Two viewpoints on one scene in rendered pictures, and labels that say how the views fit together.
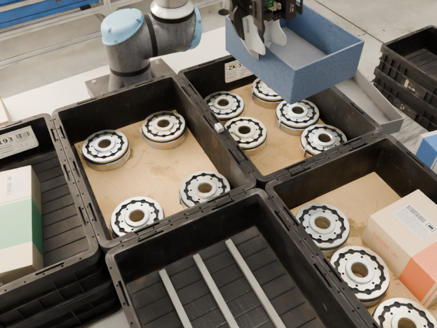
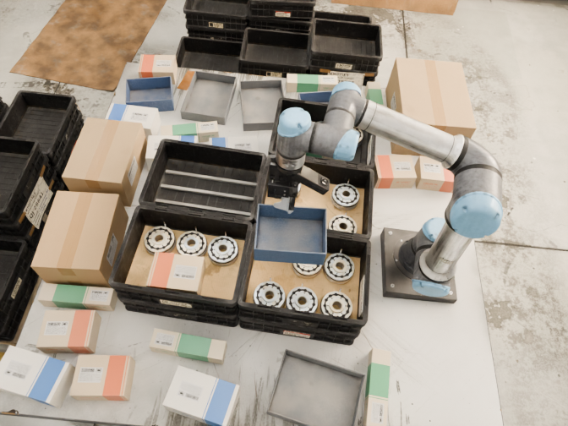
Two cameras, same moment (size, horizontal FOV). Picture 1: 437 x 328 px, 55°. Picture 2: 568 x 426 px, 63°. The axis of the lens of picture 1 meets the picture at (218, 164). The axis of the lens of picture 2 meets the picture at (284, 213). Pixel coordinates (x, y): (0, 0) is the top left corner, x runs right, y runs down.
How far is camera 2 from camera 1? 1.42 m
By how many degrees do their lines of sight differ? 63
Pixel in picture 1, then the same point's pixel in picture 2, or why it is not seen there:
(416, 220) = (185, 273)
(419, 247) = (175, 260)
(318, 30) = (292, 255)
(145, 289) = (253, 177)
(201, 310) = (229, 189)
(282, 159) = (278, 273)
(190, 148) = not seen: hidden behind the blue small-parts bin
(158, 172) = not seen: hidden behind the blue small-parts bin
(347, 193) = (232, 284)
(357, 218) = (215, 275)
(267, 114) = (319, 293)
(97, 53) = not seen: outside the picture
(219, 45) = (463, 367)
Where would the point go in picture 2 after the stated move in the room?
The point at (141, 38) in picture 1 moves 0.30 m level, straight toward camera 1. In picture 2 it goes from (422, 239) to (337, 208)
